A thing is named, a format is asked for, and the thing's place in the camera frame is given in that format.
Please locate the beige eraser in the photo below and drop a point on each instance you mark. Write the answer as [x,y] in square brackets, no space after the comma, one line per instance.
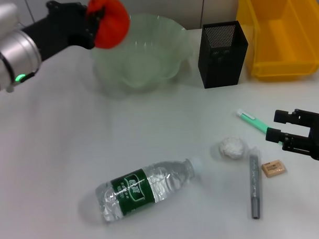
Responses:
[274,168]

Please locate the white paper ball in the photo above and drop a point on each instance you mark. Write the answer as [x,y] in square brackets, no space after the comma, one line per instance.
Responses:
[231,148]

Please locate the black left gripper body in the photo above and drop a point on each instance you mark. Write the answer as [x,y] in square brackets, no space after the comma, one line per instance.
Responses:
[54,28]

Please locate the translucent green wavy fruit plate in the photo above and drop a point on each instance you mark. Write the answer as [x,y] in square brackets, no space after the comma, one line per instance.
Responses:
[147,59]

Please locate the grey marker pen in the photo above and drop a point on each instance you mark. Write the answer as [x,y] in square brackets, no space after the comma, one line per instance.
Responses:
[254,187]

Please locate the black mesh pen holder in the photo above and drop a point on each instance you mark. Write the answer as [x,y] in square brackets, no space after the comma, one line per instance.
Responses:
[220,67]

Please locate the yellow plastic storage bin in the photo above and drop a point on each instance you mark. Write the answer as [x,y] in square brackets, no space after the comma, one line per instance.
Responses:
[282,41]

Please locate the clear water bottle green label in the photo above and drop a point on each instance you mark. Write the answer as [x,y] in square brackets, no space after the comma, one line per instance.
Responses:
[133,191]

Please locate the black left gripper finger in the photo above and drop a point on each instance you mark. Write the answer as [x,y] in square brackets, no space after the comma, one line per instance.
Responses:
[95,16]

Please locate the mint green pen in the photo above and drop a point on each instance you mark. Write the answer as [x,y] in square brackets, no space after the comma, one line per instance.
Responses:
[250,120]

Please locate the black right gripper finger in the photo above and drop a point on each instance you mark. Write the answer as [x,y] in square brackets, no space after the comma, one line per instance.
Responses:
[282,116]
[272,135]

